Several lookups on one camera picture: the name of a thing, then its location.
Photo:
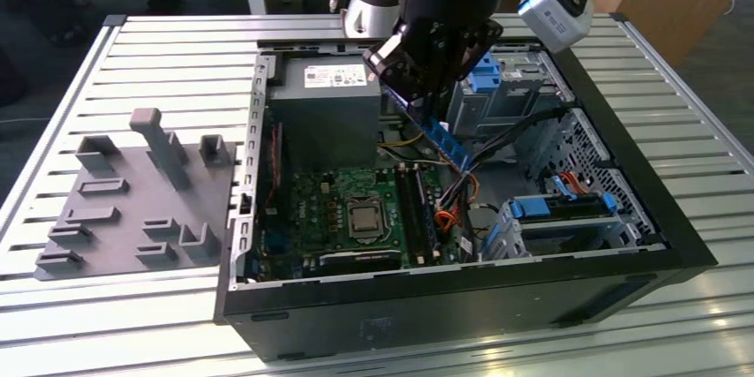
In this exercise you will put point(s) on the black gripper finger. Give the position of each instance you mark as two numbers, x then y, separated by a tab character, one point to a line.
401	59
469	46

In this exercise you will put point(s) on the blue RAM stick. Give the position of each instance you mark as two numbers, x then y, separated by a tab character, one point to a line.
450	143

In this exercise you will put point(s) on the dark installed RAM stick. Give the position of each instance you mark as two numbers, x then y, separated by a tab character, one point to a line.
427	218

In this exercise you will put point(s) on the blue drive bay latch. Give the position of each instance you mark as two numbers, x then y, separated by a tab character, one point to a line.
486	74

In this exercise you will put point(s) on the silver drive cage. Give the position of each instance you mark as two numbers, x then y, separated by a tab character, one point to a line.
501	107

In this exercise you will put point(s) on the grey power supply unit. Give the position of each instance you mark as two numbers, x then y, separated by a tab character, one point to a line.
320	130

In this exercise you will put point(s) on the black table corner cap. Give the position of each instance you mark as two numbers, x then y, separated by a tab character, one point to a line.
619	17
114	20

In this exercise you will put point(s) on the silver CPU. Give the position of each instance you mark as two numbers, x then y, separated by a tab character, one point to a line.
366	219

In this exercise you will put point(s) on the blue disk carrier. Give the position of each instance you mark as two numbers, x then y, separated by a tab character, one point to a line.
530	208

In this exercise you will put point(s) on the green motherboard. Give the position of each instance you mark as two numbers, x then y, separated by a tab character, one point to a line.
312	218

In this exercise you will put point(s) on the black graphics card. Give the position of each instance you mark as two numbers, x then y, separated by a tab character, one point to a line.
359	261

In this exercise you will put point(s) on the silver disk bay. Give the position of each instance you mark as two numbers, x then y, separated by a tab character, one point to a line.
613	231

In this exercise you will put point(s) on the grey parts rack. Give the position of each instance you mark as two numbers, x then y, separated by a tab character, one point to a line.
130	218

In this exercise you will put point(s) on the black PC case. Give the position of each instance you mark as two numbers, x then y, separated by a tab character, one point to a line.
413	319

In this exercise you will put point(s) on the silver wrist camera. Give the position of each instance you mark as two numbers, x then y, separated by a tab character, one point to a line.
554	19

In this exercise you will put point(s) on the perforated metal cage wall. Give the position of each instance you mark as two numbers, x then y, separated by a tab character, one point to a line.
595	147

